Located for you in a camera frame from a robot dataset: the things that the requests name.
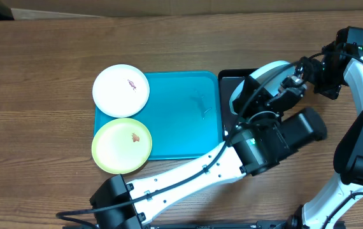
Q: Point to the yellow plate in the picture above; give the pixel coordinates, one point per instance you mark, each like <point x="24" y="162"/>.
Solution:
<point x="121" y="146"/>

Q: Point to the white plate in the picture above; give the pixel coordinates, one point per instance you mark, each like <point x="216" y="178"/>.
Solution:
<point x="121" y="91"/>

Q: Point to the teal plastic tray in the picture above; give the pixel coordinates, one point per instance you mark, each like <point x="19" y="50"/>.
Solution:
<point x="182" y="114"/>

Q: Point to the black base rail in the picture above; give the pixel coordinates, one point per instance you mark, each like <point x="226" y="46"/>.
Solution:
<point x="258" y="225"/>

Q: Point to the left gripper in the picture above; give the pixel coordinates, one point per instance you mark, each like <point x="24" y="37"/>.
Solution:
<point x="279" y="111"/>

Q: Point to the light blue plate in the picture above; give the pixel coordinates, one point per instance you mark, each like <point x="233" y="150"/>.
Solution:
<point x="260" y="75"/>

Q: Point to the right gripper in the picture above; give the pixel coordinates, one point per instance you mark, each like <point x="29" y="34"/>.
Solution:
<point x="304" y="68"/>

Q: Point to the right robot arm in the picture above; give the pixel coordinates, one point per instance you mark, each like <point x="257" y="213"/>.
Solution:
<point x="342" y="64"/>

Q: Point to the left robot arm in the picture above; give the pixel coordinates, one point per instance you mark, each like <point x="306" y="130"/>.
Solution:
<point x="252" y="148"/>

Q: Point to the black water tray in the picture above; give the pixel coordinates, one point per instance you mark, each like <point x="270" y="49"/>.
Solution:
<point x="228" y="80"/>

